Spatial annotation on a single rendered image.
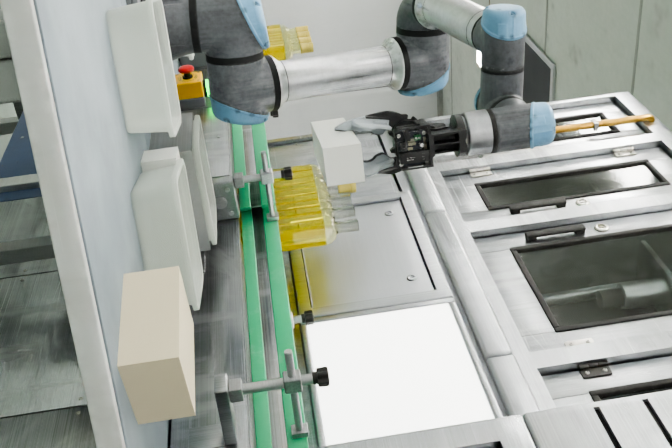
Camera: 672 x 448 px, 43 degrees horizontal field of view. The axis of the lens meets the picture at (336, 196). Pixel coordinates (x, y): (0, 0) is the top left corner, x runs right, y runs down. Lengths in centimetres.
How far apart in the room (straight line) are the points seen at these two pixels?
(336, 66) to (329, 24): 628
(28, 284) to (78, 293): 120
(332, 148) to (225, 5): 47
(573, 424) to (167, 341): 52
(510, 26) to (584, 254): 79
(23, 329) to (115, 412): 102
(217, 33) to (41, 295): 83
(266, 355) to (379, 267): 54
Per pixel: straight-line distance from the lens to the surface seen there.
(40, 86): 96
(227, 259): 174
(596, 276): 204
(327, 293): 191
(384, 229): 211
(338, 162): 132
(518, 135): 143
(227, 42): 167
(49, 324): 205
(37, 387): 190
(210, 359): 150
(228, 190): 182
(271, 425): 140
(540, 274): 203
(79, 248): 99
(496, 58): 150
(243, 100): 170
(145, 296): 115
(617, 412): 115
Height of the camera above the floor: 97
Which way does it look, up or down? 4 degrees up
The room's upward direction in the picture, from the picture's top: 82 degrees clockwise
